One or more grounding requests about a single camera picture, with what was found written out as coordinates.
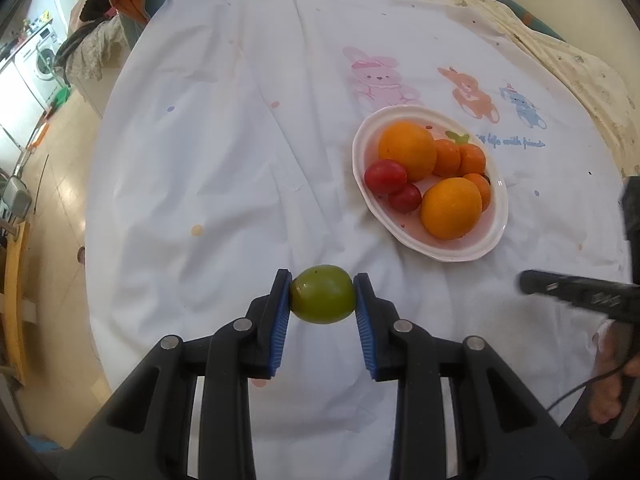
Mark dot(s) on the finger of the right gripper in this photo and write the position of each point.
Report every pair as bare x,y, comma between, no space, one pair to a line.
616,300

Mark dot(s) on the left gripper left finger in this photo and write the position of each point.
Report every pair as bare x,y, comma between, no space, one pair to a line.
143,430

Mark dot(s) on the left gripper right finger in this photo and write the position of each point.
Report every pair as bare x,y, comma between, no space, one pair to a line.
502,431

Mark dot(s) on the small tangerine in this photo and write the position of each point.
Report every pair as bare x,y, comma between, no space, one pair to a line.
472,160
448,159
483,186

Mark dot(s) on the large oval orange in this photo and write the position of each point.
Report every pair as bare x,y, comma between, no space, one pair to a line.
451,208

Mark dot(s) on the green round fruit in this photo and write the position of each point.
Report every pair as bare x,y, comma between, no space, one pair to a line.
323,295

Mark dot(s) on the red cherry tomato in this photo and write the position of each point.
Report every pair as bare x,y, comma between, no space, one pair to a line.
406,200
385,176

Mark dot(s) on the person's right hand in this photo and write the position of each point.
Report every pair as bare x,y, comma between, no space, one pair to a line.
604,403

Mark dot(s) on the small tangerine in plate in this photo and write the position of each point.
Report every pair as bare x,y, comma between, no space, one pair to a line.
448,159

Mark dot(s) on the large orange in plate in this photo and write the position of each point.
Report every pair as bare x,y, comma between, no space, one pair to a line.
412,146

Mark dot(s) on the yellow wooden chair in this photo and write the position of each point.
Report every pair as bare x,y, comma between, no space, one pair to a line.
12,315

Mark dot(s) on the grey metal stool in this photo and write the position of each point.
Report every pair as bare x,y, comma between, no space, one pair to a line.
15,204

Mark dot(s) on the white cartoon bear sheet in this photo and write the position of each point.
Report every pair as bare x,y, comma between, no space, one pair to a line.
224,156

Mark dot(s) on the pile of dark clothes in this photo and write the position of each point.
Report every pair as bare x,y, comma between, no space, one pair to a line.
94,42

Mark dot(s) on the white washing machine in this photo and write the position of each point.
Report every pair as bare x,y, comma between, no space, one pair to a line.
34,60

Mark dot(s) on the teal cushion by wall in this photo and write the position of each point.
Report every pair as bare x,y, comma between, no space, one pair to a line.
530,20

